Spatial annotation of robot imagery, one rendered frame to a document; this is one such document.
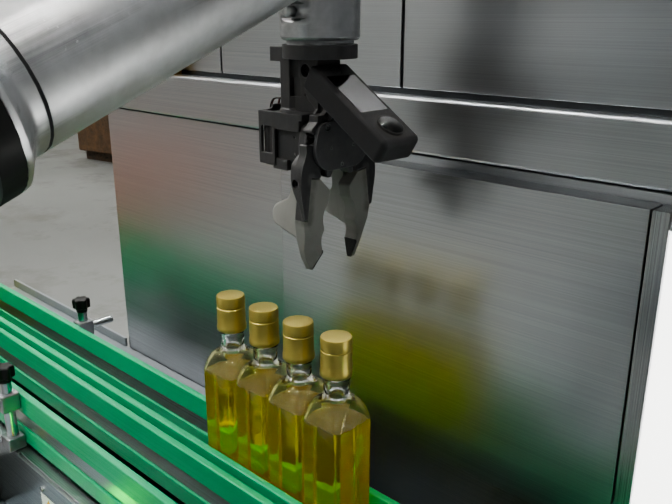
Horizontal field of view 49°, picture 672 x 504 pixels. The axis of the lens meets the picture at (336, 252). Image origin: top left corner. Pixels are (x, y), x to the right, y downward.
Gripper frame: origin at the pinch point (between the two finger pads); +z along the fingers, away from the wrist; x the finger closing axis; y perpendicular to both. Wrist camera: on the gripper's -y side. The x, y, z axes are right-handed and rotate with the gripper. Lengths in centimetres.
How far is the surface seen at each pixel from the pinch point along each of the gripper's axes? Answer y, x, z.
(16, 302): 88, -2, 31
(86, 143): 677, -326, 108
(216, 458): 16.0, 4.5, 29.1
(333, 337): -0.2, 0.6, 9.1
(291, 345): 5.1, 1.6, 11.3
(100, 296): 308, -133, 126
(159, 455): 25.9, 6.3, 32.3
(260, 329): 10.5, 1.4, 11.2
